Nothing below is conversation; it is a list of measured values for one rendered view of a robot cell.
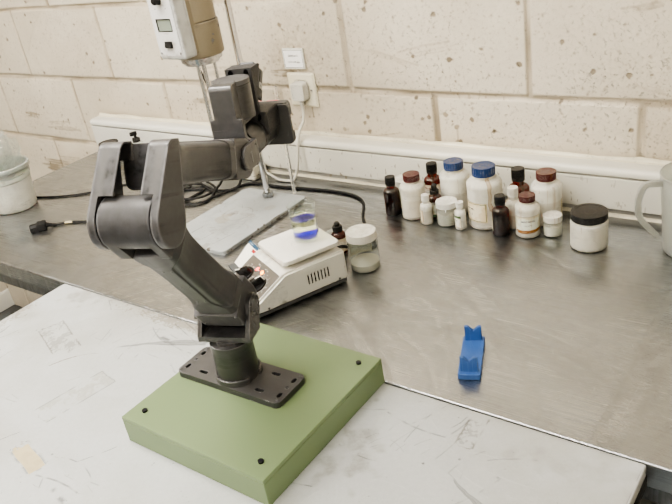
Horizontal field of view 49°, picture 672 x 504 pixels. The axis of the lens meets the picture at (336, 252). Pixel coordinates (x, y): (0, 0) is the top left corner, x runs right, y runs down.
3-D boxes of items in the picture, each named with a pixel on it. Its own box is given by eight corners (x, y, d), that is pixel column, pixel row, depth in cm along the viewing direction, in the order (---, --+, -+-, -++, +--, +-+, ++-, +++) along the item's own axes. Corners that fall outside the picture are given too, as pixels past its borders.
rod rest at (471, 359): (480, 380, 108) (479, 361, 107) (457, 379, 109) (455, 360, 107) (485, 341, 117) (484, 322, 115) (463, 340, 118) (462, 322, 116)
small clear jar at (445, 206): (463, 221, 155) (461, 199, 152) (447, 229, 153) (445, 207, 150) (448, 216, 158) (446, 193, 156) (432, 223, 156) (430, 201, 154)
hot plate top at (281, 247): (284, 268, 132) (283, 263, 131) (256, 246, 141) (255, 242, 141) (341, 245, 136) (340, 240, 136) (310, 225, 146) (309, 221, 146)
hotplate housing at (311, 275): (256, 322, 132) (247, 284, 128) (228, 294, 142) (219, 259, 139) (359, 277, 141) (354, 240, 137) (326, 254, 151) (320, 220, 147)
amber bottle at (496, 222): (513, 233, 147) (511, 195, 143) (499, 238, 146) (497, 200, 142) (503, 227, 150) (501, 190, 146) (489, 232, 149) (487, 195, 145)
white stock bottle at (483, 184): (496, 212, 156) (493, 155, 150) (509, 226, 150) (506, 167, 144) (464, 219, 156) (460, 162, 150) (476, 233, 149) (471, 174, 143)
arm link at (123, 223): (220, 292, 111) (104, 185, 83) (261, 292, 109) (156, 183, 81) (213, 331, 109) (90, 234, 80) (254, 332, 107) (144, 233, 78)
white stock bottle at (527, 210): (515, 228, 149) (513, 190, 145) (539, 227, 147) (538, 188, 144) (516, 239, 144) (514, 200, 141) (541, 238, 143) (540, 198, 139)
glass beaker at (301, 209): (287, 243, 139) (279, 204, 136) (305, 231, 143) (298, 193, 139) (311, 249, 136) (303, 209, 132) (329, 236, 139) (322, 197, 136)
